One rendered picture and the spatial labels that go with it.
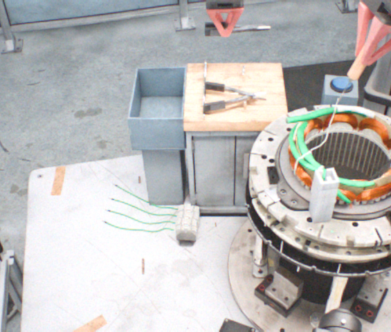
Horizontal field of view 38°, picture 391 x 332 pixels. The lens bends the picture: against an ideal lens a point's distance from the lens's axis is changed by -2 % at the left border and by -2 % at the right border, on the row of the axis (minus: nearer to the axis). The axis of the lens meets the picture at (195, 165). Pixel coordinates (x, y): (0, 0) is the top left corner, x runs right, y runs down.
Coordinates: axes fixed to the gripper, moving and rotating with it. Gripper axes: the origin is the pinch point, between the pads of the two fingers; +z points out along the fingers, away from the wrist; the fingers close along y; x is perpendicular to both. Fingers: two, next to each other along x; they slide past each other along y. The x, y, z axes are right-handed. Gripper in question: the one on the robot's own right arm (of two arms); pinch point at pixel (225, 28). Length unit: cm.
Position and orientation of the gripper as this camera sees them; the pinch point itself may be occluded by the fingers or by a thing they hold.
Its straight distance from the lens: 111.6
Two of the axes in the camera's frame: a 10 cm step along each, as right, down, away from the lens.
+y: -0.1, 7.3, -6.9
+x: 10.0, -0.3, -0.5
